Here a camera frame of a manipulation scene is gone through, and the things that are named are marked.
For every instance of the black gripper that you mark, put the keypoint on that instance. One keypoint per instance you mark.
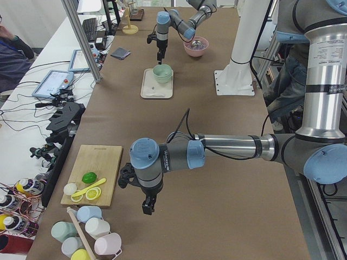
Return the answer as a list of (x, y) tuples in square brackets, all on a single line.
[(150, 194), (161, 45)]

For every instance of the green bowl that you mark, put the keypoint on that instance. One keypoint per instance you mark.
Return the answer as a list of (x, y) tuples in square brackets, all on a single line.
[(163, 81), (162, 77), (162, 71)]

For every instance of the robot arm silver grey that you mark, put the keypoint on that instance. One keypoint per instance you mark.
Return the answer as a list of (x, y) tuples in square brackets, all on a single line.
[(316, 149), (187, 29)]

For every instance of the metal ice scoop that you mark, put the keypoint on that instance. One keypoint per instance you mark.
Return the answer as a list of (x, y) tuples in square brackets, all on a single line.
[(197, 45)]

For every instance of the green bowl on tray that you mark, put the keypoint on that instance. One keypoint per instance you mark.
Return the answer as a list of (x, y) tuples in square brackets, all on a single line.
[(163, 81)]

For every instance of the pink bowl with ice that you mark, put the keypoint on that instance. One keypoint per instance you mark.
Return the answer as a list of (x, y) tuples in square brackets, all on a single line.
[(196, 53)]

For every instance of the wooden mug tree stand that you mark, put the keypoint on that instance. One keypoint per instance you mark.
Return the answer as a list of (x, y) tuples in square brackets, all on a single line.
[(129, 28)]

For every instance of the dark wooden tray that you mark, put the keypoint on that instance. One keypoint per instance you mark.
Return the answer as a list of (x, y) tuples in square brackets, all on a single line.
[(137, 15)]

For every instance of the grey folded cloth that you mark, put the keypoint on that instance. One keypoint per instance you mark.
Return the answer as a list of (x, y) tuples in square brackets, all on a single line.
[(121, 53)]

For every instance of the cream rectangular tray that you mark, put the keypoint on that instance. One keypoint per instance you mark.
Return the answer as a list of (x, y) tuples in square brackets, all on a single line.
[(151, 89)]

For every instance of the yellow plastic knife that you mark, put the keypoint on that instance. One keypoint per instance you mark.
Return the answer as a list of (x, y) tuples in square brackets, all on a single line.
[(83, 191)]

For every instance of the pink cup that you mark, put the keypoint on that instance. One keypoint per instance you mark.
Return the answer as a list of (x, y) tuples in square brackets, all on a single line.
[(109, 244)]

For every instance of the lemon slice right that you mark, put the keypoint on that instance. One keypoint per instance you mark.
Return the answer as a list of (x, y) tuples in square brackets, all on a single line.
[(93, 193)]

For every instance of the lemon slice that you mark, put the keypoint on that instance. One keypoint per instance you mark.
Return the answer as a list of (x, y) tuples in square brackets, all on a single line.
[(93, 193), (76, 199)]

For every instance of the white cup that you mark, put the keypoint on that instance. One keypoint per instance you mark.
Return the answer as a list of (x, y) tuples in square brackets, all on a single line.
[(97, 228)]

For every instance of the wooden cutting board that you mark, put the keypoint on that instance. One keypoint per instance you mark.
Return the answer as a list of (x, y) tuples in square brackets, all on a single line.
[(104, 162)]

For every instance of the blue cup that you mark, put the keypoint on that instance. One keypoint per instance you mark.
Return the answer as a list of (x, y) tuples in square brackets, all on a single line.
[(87, 212)]

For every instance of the green lime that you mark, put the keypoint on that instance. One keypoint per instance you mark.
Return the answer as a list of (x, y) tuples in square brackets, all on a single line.
[(89, 177)]

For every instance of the lemon slice left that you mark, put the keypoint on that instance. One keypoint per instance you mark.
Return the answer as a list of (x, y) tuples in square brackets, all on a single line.
[(76, 199)]

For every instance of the black keyboard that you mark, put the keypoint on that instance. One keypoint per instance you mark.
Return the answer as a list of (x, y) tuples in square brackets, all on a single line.
[(90, 29)]

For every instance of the white garlic bun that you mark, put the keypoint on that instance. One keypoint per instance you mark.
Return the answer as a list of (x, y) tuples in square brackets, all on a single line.
[(70, 188)]

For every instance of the yellow cup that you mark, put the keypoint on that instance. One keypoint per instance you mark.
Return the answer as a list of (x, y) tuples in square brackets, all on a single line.
[(80, 254)]

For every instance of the teach pendant tablet far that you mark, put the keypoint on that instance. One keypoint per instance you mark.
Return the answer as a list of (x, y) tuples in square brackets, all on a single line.
[(78, 63)]

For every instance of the teach pendant tablet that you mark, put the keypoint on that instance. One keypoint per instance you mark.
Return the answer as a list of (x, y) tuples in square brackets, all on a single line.
[(52, 83), (78, 63)]

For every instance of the grey cup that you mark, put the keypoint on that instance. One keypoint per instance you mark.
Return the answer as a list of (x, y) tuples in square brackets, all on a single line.
[(70, 245)]

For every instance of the green cup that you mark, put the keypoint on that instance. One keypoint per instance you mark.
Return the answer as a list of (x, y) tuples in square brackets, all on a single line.
[(63, 230)]

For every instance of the teach pendant tablet near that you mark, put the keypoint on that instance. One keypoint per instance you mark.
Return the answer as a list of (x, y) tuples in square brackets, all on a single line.
[(52, 83)]

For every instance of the black plastic stand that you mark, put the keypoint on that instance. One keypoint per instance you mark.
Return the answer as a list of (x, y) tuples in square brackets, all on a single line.
[(62, 122)]

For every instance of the yellow bottle upper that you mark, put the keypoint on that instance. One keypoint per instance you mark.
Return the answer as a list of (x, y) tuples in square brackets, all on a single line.
[(32, 186)]

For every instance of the yellow bottle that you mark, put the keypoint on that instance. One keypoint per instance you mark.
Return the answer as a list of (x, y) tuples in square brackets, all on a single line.
[(32, 186), (15, 224)]

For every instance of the yellow bottle lower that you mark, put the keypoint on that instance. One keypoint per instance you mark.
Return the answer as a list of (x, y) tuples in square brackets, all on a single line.
[(15, 224)]

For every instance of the seated person dark clothes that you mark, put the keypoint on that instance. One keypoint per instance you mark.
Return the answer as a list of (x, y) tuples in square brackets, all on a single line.
[(16, 59)]

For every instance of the white camera pole mount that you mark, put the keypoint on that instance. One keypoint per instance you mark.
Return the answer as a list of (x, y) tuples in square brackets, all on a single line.
[(236, 78)]

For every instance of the aluminium frame post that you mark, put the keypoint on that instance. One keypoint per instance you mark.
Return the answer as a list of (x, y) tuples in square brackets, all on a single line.
[(81, 38)]

